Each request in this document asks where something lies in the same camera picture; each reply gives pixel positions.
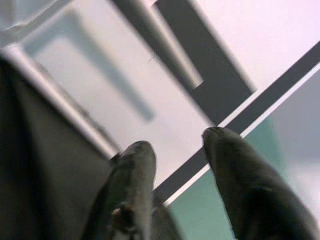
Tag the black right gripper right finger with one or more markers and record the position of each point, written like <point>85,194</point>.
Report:
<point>250,190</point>

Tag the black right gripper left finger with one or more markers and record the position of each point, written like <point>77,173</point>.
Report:
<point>132,180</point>

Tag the white plastic table top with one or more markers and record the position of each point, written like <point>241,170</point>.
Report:
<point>100,62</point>

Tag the black plastic cover sheet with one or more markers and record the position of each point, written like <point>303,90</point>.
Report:
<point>37,162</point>

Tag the black wall pillar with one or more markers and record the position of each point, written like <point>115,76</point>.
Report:
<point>250,107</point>

